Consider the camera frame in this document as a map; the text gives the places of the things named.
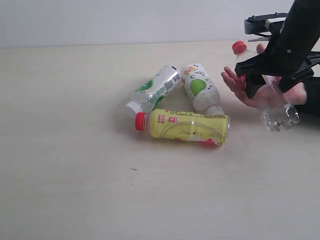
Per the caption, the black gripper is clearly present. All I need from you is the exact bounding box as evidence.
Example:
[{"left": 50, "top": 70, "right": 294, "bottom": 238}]
[{"left": 234, "top": 0, "right": 320, "bottom": 99}]

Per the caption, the person's open hand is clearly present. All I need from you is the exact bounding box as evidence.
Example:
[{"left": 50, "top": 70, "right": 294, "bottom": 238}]
[{"left": 221, "top": 66, "right": 307, "bottom": 109}]

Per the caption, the clear cola bottle red label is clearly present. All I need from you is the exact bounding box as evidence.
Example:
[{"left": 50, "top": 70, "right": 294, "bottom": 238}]
[{"left": 231, "top": 40, "right": 300, "bottom": 133}]

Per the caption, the green white label bottle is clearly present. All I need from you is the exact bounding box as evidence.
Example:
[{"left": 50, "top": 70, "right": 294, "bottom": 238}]
[{"left": 124, "top": 65, "right": 182, "bottom": 119}]

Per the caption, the green apple label bottle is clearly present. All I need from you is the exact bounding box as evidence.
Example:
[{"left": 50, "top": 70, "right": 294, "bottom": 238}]
[{"left": 182, "top": 63, "right": 225, "bottom": 116}]

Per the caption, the black sleeved forearm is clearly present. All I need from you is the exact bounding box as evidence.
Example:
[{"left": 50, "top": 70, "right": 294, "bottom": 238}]
[{"left": 298, "top": 77, "right": 320, "bottom": 117}]

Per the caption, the yellow label bottle red cap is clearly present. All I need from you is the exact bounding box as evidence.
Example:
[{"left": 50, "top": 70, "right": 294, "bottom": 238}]
[{"left": 135, "top": 109, "right": 230, "bottom": 146}]

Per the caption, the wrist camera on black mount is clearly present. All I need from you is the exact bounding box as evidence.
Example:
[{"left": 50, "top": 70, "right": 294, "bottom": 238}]
[{"left": 244, "top": 12, "right": 288, "bottom": 35}]

